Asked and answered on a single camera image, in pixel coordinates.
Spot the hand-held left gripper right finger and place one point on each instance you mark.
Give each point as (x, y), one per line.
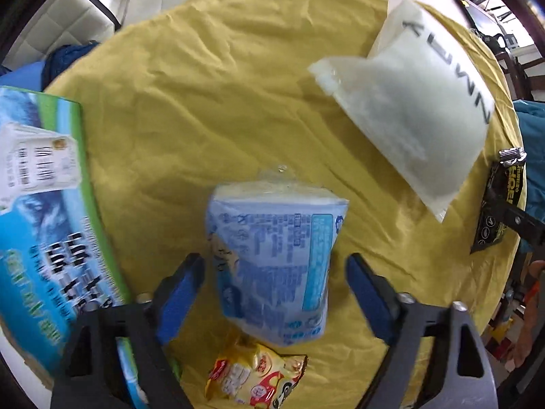
(369, 294)

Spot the blue printed tissue pack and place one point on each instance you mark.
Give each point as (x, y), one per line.
(272, 260)

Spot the yellow tablecloth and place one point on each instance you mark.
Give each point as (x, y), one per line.
(221, 93)

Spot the dark wooden chair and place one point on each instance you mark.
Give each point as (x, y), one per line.
(513, 59)

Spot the black printed packet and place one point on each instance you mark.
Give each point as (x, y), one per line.
(496, 204)

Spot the person's right forearm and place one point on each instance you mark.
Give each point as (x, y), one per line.
(532, 311)

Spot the dark blue cloth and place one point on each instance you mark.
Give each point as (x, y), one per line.
(68, 59)

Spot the yellow snack packet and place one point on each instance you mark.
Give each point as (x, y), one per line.
(251, 370)

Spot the teal cloth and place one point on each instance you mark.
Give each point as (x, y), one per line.
(532, 145)

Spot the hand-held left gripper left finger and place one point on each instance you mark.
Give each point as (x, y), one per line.
(176, 300)

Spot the white padded sofa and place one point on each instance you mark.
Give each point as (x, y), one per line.
(64, 12)

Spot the white plastic bag black letters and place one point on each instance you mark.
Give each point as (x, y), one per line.
(408, 106)

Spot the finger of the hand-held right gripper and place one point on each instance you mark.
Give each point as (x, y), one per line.
(517, 220)

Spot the green and blue cardboard box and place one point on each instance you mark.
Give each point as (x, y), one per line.
(47, 204)

